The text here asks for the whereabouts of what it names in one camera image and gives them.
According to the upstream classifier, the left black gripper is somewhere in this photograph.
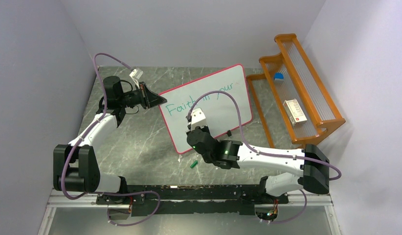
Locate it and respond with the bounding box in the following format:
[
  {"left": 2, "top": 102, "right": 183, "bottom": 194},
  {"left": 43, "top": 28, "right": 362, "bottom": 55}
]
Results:
[{"left": 119, "top": 82, "right": 167, "bottom": 110}]

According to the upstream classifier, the pink-framed whiteboard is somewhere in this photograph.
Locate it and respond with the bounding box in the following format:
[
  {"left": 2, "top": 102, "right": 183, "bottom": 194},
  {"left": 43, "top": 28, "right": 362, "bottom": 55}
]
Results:
[{"left": 160, "top": 64, "right": 252, "bottom": 154}]

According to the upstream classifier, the green marker cap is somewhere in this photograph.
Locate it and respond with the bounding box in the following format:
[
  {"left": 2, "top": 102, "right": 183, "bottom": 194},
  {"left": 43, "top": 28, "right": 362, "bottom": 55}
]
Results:
[{"left": 190, "top": 161, "right": 198, "bottom": 168}]

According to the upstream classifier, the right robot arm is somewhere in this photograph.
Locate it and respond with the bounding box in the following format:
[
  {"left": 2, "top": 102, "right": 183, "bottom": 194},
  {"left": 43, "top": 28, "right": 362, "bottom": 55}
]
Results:
[{"left": 186, "top": 127, "right": 330, "bottom": 203}]

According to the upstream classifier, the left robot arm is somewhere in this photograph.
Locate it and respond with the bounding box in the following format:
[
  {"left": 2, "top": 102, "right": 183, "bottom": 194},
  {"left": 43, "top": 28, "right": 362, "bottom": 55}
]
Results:
[{"left": 53, "top": 76, "right": 167, "bottom": 204}]

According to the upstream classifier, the blue eraser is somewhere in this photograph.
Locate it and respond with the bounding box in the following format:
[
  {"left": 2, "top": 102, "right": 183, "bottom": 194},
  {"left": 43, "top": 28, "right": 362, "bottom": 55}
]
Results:
[{"left": 273, "top": 72, "right": 284, "bottom": 82}]

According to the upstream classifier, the white red box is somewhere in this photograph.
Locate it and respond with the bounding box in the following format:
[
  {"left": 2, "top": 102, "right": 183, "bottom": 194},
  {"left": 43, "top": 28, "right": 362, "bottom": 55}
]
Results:
[{"left": 283, "top": 99, "right": 308, "bottom": 126}]

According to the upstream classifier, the orange wooden tiered rack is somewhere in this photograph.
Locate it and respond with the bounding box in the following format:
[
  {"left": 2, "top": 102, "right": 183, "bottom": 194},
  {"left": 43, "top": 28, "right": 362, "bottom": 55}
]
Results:
[{"left": 246, "top": 33, "right": 346, "bottom": 147}]

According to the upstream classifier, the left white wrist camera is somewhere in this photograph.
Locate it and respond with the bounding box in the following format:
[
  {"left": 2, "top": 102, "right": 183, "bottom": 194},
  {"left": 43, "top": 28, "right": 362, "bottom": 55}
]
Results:
[{"left": 129, "top": 68, "right": 143, "bottom": 88}]

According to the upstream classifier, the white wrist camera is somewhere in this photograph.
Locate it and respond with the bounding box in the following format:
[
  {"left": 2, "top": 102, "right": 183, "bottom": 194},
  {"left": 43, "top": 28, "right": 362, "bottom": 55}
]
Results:
[
  {"left": 129, "top": 68, "right": 143, "bottom": 88},
  {"left": 187, "top": 108, "right": 208, "bottom": 131}
]

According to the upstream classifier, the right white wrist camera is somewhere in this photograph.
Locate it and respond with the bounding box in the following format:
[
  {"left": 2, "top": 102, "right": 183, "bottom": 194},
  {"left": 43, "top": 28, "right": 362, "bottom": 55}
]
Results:
[{"left": 187, "top": 108, "right": 208, "bottom": 131}]

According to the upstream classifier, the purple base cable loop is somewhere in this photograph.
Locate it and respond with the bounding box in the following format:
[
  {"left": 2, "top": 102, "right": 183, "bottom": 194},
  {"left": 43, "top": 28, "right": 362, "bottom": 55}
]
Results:
[{"left": 100, "top": 190, "right": 161, "bottom": 227}]

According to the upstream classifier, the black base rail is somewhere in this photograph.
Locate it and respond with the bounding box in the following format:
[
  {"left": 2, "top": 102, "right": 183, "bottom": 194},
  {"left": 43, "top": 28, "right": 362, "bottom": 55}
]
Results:
[{"left": 96, "top": 185, "right": 289, "bottom": 216}]

